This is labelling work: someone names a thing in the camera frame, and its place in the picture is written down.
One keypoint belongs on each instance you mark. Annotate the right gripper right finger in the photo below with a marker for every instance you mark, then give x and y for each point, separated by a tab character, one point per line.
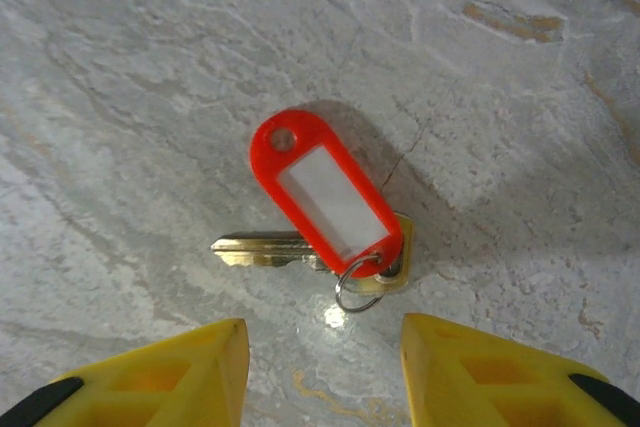
500	382

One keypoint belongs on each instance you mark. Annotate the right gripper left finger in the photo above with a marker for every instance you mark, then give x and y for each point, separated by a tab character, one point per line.
150	382

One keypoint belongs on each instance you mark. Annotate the brass key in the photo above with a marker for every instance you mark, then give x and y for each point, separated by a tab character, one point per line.
260	247

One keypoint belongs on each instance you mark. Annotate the red plastic key tag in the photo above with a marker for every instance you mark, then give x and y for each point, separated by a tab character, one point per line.
280	162

